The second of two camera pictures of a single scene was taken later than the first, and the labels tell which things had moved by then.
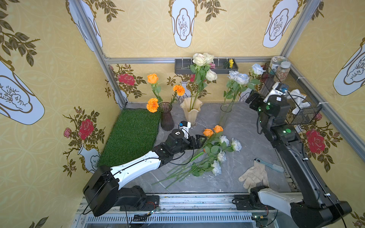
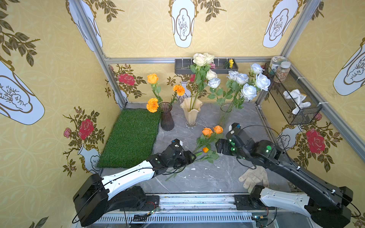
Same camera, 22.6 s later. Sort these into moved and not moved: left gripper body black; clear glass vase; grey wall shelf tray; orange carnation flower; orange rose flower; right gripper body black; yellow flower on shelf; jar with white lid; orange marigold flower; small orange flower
Moved: right gripper body black; left gripper body black
Not moved: small orange flower; clear glass vase; jar with white lid; orange rose flower; grey wall shelf tray; yellow flower on shelf; orange marigold flower; orange carnation flower
